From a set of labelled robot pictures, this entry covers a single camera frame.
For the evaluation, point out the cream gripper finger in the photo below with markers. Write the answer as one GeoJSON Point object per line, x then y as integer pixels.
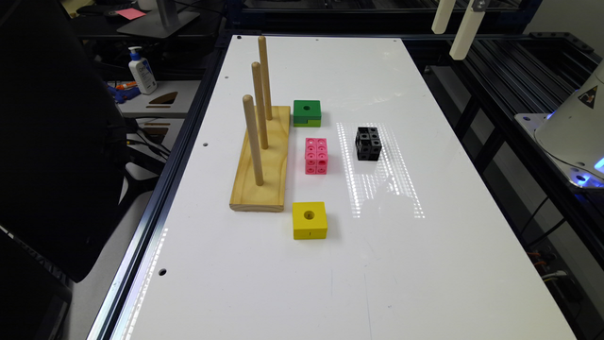
{"type": "Point", "coordinates": [468, 29]}
{"type": "Point", "coordinates": [442, 16]}

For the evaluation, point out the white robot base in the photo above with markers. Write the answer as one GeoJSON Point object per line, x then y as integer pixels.
{"type": "Point", "coordinates": [572, 135]}

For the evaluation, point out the black interlocking cube block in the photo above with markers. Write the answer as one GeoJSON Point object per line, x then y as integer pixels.
{"type": "Point", "coordinates": [368, 144]}

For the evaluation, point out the green block with hole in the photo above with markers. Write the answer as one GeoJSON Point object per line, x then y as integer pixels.
{"type": "Point", "coordinates": [307, 114]}

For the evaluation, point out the far wooden peg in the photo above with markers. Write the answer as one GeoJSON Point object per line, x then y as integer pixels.
{"type": "Point", "coordinates": [265, 78]}

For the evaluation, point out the wooden peg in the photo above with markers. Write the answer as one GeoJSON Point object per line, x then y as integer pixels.
{"type": "Point", "coordinates": [253, 138]}
{"type": "Point", "coordinates": [260, 108]}
{"type": "Point", "coordinates": [265, 78]}

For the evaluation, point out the middle wooden peg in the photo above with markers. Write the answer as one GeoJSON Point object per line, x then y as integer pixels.
{"type": "Point", "coordinates": [260, 108]}

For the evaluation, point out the pink interlocking cube block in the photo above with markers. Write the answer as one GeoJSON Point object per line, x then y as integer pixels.
{"type": "Point", "coordinates": [316, 156]}

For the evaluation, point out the near wooden peg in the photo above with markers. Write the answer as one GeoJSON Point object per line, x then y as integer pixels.
{"type": "Point", "coordinates": [253, 138]}

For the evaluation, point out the yellow block with hole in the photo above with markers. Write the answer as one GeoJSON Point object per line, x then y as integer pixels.
{"type": "Point", "coordinates": [310, 220]}

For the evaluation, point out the wooden peg board base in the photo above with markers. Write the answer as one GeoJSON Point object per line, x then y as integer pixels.
{"type": "Point", "coordinates": [246, 195]}

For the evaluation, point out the silver monitor stand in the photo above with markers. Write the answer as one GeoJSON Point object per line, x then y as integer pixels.
{"type": "Point", "coordinates": [161, 19]}

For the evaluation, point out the white lotion pump bottle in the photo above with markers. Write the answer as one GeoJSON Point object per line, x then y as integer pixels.
{"type": "Point", "coordinates": [141, 71]}

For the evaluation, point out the pink sticky note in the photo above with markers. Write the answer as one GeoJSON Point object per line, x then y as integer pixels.
{"type": "Point", "coordinates": [130, 13]}

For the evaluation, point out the blue orange tool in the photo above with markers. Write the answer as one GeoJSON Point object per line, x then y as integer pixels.
{"type": "Point", "coordinates": [122, 93]}

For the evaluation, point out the black office chair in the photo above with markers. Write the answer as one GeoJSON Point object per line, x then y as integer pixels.
{"type": "Point", "coordinates": [63, 141]}

